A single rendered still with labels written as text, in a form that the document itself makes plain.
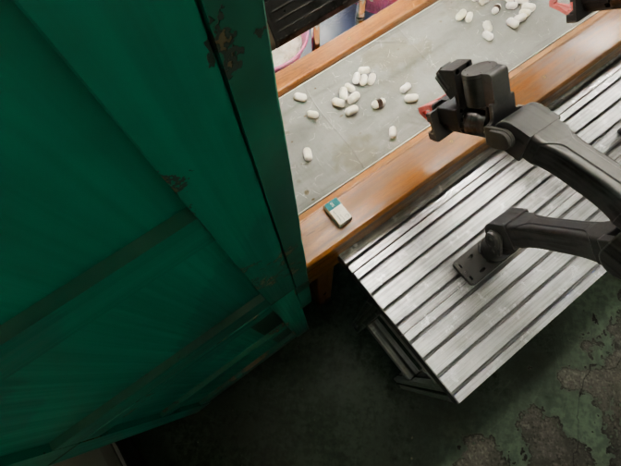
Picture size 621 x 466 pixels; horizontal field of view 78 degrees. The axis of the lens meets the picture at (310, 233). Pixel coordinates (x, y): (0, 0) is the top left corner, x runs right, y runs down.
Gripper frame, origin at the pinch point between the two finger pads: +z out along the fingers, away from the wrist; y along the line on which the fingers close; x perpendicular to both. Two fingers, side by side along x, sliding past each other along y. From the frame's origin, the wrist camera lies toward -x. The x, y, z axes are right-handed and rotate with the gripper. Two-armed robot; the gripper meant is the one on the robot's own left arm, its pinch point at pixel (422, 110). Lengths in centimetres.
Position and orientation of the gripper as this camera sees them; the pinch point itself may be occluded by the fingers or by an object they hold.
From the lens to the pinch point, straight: 92.2
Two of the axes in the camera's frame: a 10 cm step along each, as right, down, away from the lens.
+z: -4.3, -3.7, 8.2
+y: -8.1, 5.6, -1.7
